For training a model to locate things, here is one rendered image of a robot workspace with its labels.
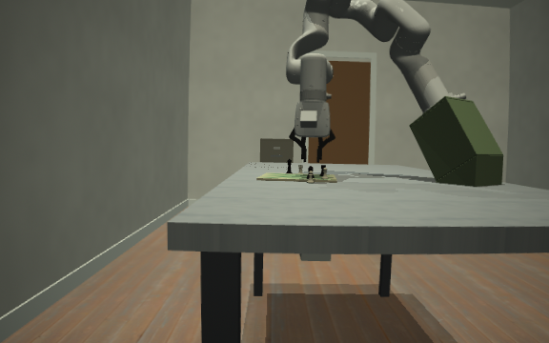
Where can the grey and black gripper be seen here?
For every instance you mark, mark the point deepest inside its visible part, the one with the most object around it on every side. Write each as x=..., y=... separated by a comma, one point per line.
x=323, y=126

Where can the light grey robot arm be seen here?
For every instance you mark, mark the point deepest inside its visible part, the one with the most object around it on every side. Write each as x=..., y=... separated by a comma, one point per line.
x=313, y=71

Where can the green and cream chessboard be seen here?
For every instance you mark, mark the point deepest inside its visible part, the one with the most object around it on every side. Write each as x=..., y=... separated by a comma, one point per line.
x=299, y=177

